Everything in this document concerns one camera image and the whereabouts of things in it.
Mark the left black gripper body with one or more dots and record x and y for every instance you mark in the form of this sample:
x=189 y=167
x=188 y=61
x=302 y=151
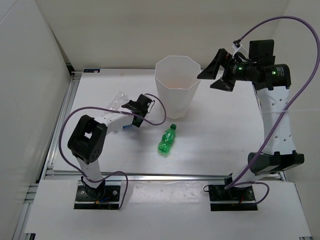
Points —
x=137 y=124

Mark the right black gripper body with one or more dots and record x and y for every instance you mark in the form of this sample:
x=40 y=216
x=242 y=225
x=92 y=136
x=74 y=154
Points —
x=235 y=71

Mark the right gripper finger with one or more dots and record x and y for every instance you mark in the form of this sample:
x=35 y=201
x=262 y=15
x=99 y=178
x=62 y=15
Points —
x=222 y=85
x=211 y=71

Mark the clear bottle with blue label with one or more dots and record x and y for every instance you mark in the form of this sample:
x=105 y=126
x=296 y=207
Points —
x=127 y=127

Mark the orange plastic juice bottle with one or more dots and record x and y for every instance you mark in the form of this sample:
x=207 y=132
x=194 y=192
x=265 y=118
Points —
x=179 y=83

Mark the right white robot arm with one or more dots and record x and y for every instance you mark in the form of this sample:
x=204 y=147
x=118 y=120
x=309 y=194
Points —
x=271 y=83

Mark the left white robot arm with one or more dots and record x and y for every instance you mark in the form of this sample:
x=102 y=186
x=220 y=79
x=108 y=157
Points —
x=87 y=140

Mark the white octagonal plastic bin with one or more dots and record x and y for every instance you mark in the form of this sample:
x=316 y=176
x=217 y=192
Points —
x=176 y=101

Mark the clear unlabelled plastic bottle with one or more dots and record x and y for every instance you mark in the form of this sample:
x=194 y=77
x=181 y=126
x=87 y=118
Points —
x=120 y=99

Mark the green plastic soda bottle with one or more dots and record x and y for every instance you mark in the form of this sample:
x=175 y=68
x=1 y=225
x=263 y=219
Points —
x=167 y=140

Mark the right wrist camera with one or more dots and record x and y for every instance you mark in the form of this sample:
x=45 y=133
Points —
x=261 y=48

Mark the aluminium left rail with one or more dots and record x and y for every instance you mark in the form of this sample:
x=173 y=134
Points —
x=47 y=160

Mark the aluminium rail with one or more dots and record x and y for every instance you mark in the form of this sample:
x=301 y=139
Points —
x=72 y=175
x=47 y=160

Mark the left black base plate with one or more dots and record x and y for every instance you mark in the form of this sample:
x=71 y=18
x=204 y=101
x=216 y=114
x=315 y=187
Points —
x=107 y=199

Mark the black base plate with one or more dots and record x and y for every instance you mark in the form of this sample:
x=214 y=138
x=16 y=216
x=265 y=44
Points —
x=107 y=199
x=234 y=199

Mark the aluminium front rail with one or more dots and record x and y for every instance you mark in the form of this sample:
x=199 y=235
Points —
x=72 y=175

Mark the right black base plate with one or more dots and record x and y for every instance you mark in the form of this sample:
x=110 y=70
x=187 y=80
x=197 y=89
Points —
x=234 y=199

